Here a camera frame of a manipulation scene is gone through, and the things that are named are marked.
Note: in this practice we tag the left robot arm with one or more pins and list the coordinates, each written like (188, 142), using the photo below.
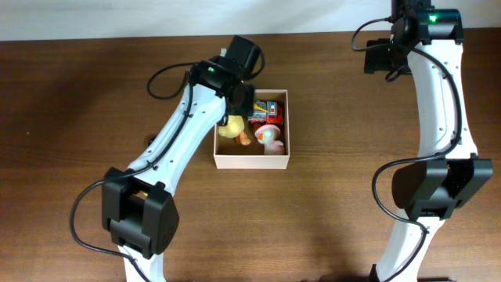
(138, 208)

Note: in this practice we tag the yellow plush duck toy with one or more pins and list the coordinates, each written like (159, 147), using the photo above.
(234, 129)

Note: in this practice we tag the red toy fire truck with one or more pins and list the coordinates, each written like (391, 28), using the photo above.
(267, 113)

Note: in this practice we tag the pink cardboard box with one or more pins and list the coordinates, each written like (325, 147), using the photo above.
(229, 155)

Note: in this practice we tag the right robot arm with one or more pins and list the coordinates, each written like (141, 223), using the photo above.
(426, 43)

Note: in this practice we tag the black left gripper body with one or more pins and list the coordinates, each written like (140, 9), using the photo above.
(243, 105)

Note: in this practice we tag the white duck figurine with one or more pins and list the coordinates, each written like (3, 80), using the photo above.
(268, 136)

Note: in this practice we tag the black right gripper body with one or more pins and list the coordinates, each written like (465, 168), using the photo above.
(376, 56)

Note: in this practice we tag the black round cap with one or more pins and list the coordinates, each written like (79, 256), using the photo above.
(150, 140)

